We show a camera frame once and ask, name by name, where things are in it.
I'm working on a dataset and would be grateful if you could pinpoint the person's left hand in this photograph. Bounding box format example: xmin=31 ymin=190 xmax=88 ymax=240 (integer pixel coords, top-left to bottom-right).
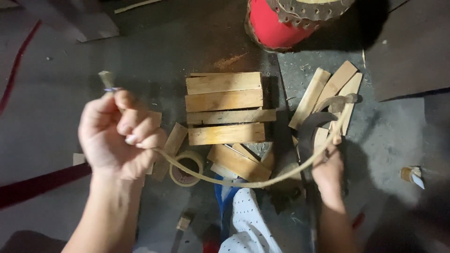
xmin=78 ymin=88 xmax=168 ymax=181

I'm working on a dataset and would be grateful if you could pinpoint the person's right hand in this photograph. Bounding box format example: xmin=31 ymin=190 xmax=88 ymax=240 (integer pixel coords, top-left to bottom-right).
xmin=311 ymin=140 xmax=345 ymax=212

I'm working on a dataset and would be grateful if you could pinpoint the long bent bamboo strip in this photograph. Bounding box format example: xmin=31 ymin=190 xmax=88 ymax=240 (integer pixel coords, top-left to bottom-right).
xmin=98 ymin=70 xmax=358 ymax=189

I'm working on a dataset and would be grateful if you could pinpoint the dark curved knife blade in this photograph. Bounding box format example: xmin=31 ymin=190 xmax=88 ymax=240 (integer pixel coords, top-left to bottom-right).
xmin=297 ymin=112 xmax=339 ymax=253

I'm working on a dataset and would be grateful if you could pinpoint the pile of wooden slats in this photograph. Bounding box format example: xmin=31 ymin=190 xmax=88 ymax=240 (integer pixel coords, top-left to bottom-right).
xmin=146 ymin=72 xmax=278 ymax=183
xmin=288 ymin=60 xmax=363 ymax=152

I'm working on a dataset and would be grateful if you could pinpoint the beige masking tape roll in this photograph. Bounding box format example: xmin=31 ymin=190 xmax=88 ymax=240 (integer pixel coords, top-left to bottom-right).
xmin=169 ymin=150 xmax=205 ymax=187

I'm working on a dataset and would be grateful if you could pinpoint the person's white dotted trouser leg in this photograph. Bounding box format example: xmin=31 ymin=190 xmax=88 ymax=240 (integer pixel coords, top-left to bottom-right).
xmin=218 ymin=188 xmax=283 ymax=253

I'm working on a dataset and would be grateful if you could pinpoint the thin bamboo stick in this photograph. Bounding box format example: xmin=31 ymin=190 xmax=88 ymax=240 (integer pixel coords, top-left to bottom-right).
xmin=113 ymin=0 xmax=163 ymax=15

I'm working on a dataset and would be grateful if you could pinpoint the grey flat board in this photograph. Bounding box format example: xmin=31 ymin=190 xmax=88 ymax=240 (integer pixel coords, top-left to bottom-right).
xmin=16 ymin=0 xmax=120 ymax=43

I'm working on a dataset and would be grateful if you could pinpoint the blue cloth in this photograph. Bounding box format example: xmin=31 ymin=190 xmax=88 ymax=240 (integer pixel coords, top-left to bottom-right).
xmin=214 ymin=175 xmax=244 ymax=243

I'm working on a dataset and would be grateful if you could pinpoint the dark red strip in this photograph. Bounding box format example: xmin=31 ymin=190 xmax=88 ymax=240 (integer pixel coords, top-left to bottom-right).
xmin=0 ymin=163 xmax=93 ymax=210

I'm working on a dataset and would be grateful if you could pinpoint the thin red line strip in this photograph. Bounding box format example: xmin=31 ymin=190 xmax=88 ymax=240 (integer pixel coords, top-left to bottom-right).
xmin=0 ymin=20 xmax=43 ymax=116

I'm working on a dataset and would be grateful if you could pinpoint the large dark brown board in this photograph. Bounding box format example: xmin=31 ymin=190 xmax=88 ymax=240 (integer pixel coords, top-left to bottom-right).
xmin=365 ymin=0 xmax=450 ymax=103

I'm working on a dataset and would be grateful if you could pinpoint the red round drum body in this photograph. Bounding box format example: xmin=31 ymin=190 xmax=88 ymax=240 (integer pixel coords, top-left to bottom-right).
xmin=244 ymin=0 xmax=319 ymax=53

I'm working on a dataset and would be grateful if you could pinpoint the small wooden handled tool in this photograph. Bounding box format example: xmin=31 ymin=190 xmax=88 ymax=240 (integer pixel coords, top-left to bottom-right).
xmin=170 ymin=211 xmax=195 ymax=253

